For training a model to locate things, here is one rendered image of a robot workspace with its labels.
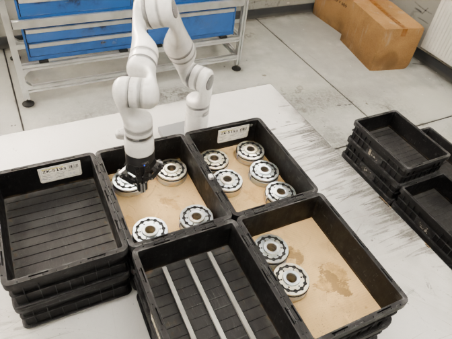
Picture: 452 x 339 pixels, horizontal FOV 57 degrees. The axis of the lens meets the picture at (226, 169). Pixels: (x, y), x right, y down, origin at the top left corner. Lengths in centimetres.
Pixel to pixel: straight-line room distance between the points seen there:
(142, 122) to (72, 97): 231
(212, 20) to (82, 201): 227
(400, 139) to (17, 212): 189
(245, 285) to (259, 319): 10
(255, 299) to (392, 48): 324
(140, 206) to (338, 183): 80
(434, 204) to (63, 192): 174
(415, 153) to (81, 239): 175
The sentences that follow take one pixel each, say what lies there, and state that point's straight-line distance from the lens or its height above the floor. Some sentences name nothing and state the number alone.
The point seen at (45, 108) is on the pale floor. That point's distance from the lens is 323.
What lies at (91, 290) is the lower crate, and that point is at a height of 80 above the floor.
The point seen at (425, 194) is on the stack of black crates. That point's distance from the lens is 238.
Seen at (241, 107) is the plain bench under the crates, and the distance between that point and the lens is 200.
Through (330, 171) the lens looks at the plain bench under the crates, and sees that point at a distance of 177.
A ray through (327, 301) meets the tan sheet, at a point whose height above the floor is 83.
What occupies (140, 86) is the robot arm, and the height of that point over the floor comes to 132.
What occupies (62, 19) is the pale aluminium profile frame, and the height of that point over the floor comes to 60.
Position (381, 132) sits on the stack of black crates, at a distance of 247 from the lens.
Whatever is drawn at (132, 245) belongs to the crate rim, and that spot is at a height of 93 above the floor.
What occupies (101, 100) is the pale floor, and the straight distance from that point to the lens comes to 324.
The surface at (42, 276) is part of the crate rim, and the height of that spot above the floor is 93.
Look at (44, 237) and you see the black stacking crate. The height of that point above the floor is 83.
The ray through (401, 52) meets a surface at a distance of 419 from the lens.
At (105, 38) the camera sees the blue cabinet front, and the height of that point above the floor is 43.
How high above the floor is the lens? 184
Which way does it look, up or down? 43 degrees down
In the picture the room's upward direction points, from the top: 8 degrees clockwise
